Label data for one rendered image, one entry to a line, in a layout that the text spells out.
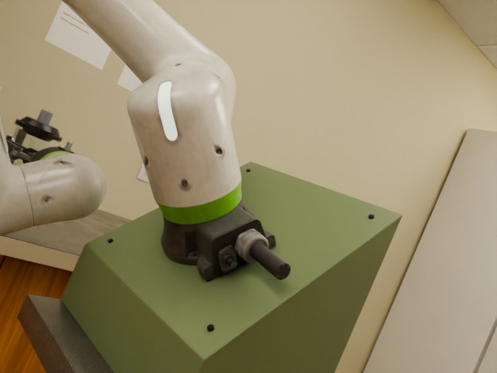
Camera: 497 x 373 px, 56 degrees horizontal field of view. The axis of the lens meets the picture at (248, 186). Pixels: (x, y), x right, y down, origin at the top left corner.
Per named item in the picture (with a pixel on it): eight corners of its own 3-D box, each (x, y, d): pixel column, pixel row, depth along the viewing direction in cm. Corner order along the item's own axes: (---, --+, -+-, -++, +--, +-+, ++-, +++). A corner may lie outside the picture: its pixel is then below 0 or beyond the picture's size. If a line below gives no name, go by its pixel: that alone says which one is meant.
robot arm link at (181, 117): (247, 169, 76) (224, 52, 68) (242, 219, 62) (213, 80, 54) (171, 180, 78) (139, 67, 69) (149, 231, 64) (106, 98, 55)
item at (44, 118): (13, 126, 111) (24, 101, 111) (51, 140, 117) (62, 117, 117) (19, 131, 104) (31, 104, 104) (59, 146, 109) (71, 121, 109)
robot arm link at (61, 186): (119, 218, 77) (109, 154, 74) (38, 238, 70) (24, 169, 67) (95, 198, 88) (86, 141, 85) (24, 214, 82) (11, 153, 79)
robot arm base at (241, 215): (325, 269, 59) (320, 229, 57) (225, 325, 54) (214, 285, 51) (228, 200, 80) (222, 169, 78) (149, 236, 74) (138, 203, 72)
